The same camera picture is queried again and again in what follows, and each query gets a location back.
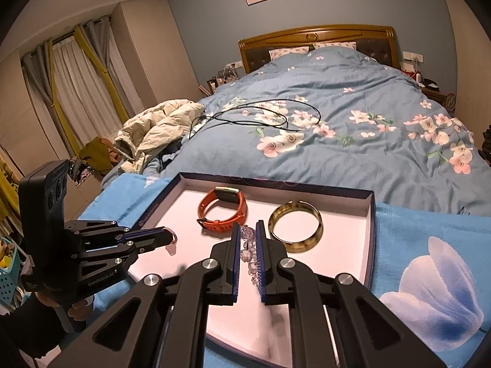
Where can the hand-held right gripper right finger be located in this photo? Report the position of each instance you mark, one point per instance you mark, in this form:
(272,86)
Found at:
(261,260)

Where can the blue plastic basket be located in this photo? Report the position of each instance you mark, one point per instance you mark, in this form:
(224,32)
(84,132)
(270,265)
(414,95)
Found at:
(7,287)

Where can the olive brown garment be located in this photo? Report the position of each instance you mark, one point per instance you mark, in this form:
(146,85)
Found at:
(96,155)

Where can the dark blue box tray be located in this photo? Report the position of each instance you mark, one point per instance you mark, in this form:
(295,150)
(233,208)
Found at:
(184,207)

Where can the beige down jacket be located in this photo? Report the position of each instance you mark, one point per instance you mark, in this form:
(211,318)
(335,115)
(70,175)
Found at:
(161,126)

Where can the floral pillow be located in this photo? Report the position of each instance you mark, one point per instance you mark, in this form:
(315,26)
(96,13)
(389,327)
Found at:
(287,53)
(335,45)

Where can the patterned clothes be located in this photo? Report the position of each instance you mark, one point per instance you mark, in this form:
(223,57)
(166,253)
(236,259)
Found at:
(78,170)

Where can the orange smart watch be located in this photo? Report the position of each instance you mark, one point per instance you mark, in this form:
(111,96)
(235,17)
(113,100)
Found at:
(222,222)

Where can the wooden bedside table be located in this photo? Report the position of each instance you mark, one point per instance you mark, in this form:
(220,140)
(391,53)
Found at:
(433,92)

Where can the person's left hand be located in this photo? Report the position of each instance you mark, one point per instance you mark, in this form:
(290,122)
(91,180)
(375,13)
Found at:
(78,308)

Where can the white sheer curtain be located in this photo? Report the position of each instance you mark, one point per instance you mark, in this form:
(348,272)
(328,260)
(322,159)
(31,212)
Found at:
(73,80)

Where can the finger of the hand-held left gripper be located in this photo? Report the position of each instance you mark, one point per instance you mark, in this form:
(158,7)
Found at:
(145,234)
(147,248)

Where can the dark blue garment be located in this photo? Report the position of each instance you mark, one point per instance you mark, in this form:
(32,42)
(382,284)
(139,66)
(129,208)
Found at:
(163,157)

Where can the round decorative ornament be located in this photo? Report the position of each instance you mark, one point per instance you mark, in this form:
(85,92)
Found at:
(449,100)

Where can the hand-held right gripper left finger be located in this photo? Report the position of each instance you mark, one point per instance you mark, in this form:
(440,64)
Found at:
(237,260)

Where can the white wall sockets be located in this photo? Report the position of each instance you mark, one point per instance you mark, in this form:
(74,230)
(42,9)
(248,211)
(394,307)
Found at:
(413,56)

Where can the pile of dark clothes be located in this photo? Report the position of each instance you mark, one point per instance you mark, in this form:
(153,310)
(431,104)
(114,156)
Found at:
(487,134)

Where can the black curtain rod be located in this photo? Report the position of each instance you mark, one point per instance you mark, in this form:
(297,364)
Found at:
(63,38)

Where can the gold bangle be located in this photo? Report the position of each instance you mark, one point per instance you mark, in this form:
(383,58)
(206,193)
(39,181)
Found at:
(297,247)

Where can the beige wardrobe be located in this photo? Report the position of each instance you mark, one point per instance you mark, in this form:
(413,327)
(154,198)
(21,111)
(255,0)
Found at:
(460,46)

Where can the blue tulip blanket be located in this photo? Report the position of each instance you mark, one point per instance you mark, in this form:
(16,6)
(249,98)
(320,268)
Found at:
(402,230)

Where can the cluttered bedside table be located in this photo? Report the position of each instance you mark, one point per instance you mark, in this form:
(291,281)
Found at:
(222,78)

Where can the wooden bed headboard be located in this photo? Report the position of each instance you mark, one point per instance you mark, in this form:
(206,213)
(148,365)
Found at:
(314,34)

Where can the grey and yellow curtain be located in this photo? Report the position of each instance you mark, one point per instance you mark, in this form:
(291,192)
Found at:
(38,84)
(103,65)

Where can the person's left forearm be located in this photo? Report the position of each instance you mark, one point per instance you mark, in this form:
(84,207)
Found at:
(27,329)

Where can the blue floral duvet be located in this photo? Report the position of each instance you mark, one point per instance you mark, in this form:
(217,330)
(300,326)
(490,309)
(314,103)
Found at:
(345,153)

